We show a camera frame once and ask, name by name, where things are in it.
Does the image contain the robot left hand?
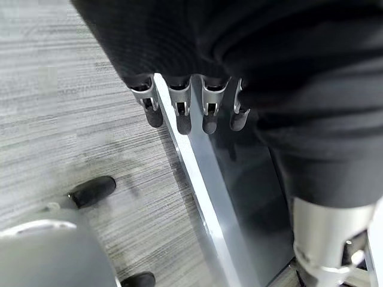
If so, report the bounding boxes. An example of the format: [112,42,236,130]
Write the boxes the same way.
[70,0,383,287]

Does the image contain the dark table with white edge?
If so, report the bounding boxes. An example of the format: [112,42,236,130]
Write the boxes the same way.
[153,73,300,287]

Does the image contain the dark robot foot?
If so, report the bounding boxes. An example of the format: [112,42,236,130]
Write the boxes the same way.
[67,176,117,209]
[120,271,157,287]

